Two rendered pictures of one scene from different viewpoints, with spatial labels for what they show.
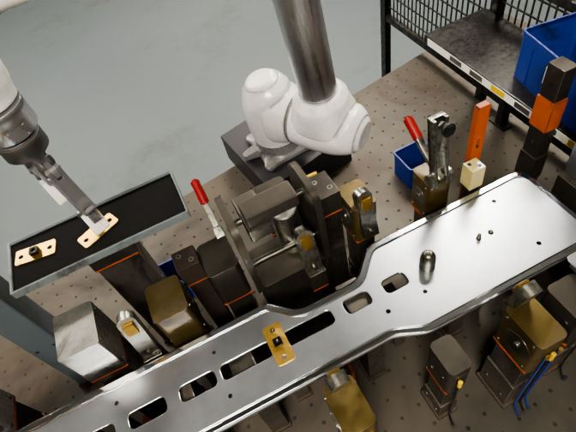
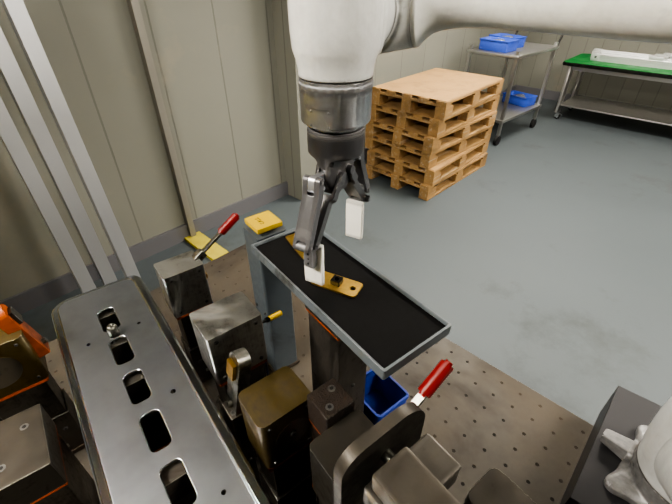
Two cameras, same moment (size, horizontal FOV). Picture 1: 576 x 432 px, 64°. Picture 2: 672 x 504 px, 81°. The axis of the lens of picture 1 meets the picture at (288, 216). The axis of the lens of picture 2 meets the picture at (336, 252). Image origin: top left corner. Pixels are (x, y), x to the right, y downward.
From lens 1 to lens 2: 51 cm
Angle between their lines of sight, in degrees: 48
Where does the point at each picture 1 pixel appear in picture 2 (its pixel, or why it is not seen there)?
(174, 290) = (286, 402)
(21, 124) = (327, 112)
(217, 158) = not seen: hidden behind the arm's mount
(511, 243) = not seen: outside the picture
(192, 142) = (626, 364)
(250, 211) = (393, 477)
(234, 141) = (622, 409)
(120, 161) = (551, 303)
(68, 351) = (200, 317)
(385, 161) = not seen: outside the picture
